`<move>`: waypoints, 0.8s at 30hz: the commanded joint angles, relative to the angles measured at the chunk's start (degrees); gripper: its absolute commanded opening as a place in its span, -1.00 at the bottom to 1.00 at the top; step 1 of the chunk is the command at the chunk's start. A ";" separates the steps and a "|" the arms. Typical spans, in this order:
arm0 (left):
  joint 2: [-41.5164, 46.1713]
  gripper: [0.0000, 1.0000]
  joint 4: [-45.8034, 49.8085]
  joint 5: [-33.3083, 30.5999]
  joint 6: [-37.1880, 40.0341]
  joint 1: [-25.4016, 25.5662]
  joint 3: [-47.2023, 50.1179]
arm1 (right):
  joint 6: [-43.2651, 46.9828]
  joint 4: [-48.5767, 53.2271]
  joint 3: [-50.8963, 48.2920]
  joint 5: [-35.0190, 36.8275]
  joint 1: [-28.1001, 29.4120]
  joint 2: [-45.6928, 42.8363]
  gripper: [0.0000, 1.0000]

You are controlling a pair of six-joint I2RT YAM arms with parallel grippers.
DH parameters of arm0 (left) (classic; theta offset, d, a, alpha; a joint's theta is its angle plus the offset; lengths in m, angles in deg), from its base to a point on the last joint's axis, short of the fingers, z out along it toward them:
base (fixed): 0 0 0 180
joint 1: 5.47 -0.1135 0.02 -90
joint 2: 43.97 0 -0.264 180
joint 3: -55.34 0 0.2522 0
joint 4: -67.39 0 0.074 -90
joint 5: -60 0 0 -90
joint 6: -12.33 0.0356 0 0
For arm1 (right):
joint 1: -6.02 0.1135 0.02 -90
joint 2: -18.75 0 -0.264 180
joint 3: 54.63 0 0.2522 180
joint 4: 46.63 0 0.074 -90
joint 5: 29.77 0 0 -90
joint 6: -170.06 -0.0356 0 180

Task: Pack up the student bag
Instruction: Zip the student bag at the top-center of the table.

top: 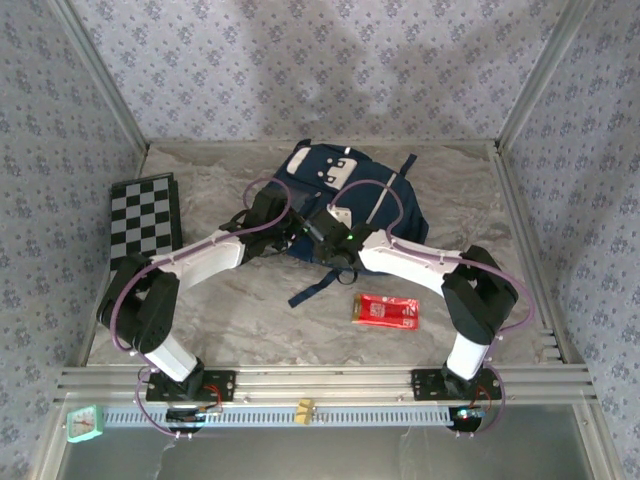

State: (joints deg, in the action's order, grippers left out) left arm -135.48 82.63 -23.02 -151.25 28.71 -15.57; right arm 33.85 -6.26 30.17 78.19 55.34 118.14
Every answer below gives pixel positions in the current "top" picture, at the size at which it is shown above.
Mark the navy blue backpack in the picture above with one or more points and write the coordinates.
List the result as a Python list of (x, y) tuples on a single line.
[(395, 220)]

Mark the red packet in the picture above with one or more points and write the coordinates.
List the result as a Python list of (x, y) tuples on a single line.
[(385, 312)]

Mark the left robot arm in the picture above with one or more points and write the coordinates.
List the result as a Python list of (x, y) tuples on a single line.
[(200, 255)]

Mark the black grey chessboard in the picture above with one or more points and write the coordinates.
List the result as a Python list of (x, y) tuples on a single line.
[(140, 220)]

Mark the small yellow connector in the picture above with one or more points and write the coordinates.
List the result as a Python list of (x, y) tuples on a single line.
[(305, 411)]

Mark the black round controller board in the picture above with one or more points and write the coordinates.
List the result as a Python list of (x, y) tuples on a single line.
[(465, 420), (185, 417)]

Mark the grey metal panel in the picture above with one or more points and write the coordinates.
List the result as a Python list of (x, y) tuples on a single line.
[(350, 450)]

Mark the mint green alarm clock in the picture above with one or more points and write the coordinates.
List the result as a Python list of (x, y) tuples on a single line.
[(84, 424)]

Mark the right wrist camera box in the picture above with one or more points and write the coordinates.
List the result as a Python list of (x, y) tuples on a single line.
[(343, 216)]

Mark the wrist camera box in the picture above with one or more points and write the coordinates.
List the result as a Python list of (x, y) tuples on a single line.
[(343, 216), (267, 207)]

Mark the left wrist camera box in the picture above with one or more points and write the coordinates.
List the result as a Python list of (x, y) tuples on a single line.
[(267, 207)]

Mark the aluminium front frame rail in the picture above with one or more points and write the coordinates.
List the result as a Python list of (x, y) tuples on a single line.
[(325, 382)]

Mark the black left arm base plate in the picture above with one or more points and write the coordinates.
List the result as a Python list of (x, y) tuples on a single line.
[(225, 385)]

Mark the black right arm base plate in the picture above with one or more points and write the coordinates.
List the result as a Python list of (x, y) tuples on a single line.
[(422, 385)]

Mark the aluminium side frame rail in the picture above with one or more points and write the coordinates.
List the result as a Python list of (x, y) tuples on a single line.
[(531, 250)]

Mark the aluminium frame post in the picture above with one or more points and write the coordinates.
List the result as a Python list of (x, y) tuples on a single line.
[(542, 75)]

